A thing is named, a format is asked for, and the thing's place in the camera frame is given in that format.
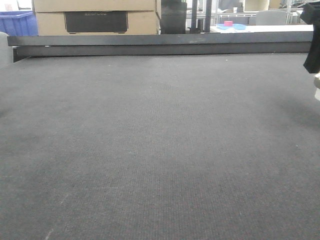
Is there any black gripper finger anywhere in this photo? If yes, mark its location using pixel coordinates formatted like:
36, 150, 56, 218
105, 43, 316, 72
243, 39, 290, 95
300, 1, 320, 74

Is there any large Ecoflow cardboard box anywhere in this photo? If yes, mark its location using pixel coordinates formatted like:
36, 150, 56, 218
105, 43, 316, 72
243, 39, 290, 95
32, 0, 161, 36

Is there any pink tape roll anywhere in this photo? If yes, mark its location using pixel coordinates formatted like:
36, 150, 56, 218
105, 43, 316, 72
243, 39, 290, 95
223, 20, 233, 27

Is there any light blue tray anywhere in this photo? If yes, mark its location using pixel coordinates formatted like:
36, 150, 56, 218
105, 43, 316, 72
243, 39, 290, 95
215, 23, 247, 31

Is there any black cylinder bin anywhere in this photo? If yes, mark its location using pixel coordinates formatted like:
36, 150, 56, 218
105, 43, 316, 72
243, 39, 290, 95
160, 0, 187, 35

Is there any blue plastic crate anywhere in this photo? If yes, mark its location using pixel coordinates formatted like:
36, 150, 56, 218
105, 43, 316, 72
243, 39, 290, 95
0, 10, 38, 36

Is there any black vertical post right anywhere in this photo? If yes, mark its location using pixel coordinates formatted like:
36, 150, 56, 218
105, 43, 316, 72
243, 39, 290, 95
189, 0, 213, 34

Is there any black conveyor end rail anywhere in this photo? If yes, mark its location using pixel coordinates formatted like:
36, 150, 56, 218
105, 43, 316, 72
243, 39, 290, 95
6, 31, 313, 58

